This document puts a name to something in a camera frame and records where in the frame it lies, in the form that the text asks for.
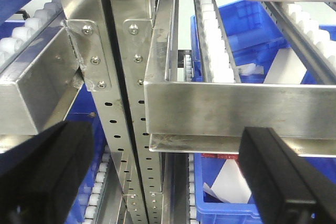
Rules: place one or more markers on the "white roller track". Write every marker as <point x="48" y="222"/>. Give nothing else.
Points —
<point x="218" y="64"/>

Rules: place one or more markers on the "stainless steel shelf rail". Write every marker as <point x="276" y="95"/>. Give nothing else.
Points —
<point x="209" y="117"/>

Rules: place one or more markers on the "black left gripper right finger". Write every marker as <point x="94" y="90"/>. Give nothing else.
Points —
<point x="286" y="188"/>

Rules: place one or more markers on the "perforated steel upright post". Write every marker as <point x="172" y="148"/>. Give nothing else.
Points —
<point x="111" y="39"/>

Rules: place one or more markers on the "blue bin with red contents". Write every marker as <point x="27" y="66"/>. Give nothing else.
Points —
<point x="211" y="210"/>

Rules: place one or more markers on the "blue bin lower right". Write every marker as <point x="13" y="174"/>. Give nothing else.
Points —
<point x="261" y="52"/>

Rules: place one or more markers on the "blue bin lower left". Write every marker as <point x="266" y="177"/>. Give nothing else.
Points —
<point x="84" y="110"/>

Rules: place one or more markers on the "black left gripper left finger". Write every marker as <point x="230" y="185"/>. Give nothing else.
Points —
<point x="40" y="177"/>

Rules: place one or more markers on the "left steel shelf rail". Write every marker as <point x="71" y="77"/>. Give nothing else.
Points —
<point x="39" y="85"/>

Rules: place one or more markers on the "white paper sheet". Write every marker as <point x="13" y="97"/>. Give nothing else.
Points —
<point x="229" y="185"/>

